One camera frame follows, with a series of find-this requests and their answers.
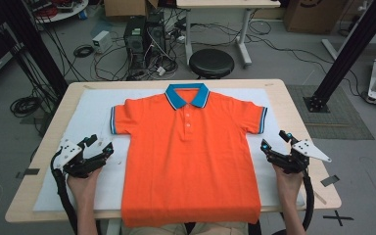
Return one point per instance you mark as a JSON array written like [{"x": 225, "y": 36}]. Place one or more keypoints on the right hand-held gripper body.
[{"x": 298, "y": 156}]

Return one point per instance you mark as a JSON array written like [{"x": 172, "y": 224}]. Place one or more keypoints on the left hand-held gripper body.
[{"x": 78, "y": 166}]

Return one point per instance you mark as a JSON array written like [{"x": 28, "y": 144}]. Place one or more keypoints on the orange polo shirt blue collar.
[{"x": 189, "y": 163}]

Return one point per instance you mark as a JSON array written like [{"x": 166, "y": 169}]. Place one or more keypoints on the person's left hand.
[{"x": 83, "y": 186}]

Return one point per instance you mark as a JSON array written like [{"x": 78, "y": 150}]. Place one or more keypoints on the person's right hand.
[{"x": 287, "y": 182}]

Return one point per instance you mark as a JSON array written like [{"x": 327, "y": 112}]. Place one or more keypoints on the white foam mat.
[{"x": 91, "y": 107}]

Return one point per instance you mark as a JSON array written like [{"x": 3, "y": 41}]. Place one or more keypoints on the black tape strip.
[
  {"x": 329, "y": 180},
  {"x": 29, "y": 172}
]

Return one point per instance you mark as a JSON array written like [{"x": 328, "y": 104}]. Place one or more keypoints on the grey floor mat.
[{"x": 339, "y": 120}]

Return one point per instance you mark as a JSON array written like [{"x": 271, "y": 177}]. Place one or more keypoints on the black tape cross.
[{"x": 338, "y": 218}]

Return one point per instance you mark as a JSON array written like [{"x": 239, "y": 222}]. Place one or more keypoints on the small white box device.
[{"x": 102, "y": 40}]

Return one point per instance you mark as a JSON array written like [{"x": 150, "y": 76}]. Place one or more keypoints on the black round stool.
[{"x": 211, "y": 62}]

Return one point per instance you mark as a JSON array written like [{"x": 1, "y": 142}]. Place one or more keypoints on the black metal pillar with base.
[{"x": 349, "y": 55}]

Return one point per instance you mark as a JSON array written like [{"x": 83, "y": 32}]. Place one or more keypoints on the black computer tower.
[{"x": 135, "y": 39}]

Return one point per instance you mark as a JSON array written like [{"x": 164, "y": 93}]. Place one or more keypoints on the cardboard box with dark print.
[{"x": 313, "y": 16}]

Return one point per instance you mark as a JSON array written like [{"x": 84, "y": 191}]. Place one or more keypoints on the round white table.
[{"x": 68, "y": 14}]

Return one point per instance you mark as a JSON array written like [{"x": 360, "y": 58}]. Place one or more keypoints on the plain cardboard box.
[{"x": 127, "y": 7}]

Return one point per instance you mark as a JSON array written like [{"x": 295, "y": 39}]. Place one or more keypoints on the white desk with metal legs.
[{"x": 228, "y": 3}]

